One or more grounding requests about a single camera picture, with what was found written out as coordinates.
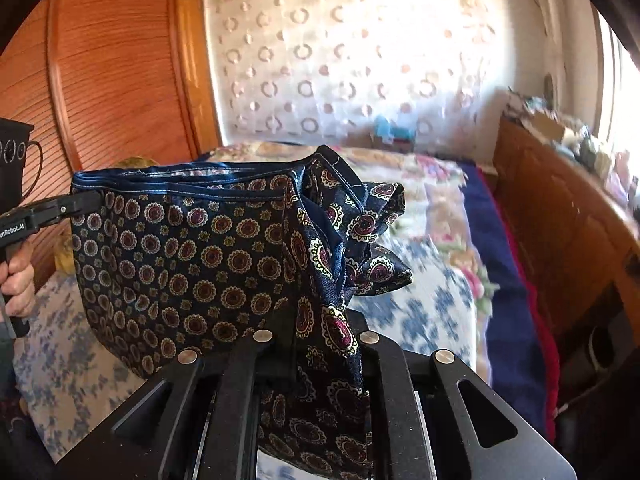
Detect person left hand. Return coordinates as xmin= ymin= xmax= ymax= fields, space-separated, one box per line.
xmin=0 ymin=240 xmax=35 ymax=318

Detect teal item behind bed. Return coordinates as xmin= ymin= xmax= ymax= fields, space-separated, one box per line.
xmin=374 ymin=116 xmax=416 ymax=143

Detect wooden sideboard cabinet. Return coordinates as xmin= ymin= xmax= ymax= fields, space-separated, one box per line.
xmin=492 ymin=117 xmax=639 ymax=401

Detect sheer circle pattern curtain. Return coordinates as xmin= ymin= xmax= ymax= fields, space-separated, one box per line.
xmin=205 ymin=0 xmax=514 ymax=157

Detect gold embroidered cushion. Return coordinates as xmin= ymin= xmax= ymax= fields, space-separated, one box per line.
xmin=114 ymin=156 xmax=157 ymax=169

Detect wooden louvered wardrobe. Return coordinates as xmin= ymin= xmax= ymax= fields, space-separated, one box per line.
xmin=0 ymin=0 xmax=224 ymax=286

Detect navy patterned silk garment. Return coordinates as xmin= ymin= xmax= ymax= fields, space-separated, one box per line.
xmin=72 ymin=146 xmax=412 ymax=479

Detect cardboard box on sideboard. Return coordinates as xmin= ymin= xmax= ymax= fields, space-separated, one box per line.
xmin=525 ymin=110 xmax=566 ymax=144

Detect floral bed quilt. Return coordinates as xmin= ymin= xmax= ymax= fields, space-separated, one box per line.
xmin=2 ymin=145 xmax=485 ymax=479

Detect navy blue blanket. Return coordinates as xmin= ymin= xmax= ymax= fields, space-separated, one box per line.
xmin=459 ymin=160 xmax=560 ymax=441

